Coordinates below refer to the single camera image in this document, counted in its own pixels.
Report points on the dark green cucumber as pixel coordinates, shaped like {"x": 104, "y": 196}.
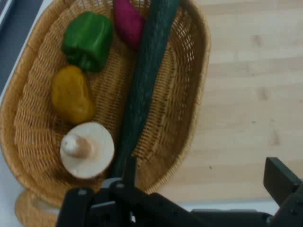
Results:
{"x": 149, "y": 71}

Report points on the yellow bell pepper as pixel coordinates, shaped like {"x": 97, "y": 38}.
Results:
{"x": 69, "y": 95}

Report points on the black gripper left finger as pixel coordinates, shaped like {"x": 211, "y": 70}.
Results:
{"x": 113, "y": 208}

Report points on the woven wicker basket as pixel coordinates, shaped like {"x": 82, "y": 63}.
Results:
{"x": 170, "y": 99}

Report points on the beige mushroom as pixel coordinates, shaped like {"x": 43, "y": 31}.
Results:
{"x": 87, "y": 151}

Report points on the purple sweet potato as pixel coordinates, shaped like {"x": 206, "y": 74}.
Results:
{"x": 129, "y": 23}

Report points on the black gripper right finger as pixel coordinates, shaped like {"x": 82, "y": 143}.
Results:
{"x": 286, "y": 189}

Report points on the green bell pepper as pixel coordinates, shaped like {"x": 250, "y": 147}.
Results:
{"x": 88, "y": 41}

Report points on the bamboo cutting board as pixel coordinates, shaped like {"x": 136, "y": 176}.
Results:
{"x": 251, "y": 94}

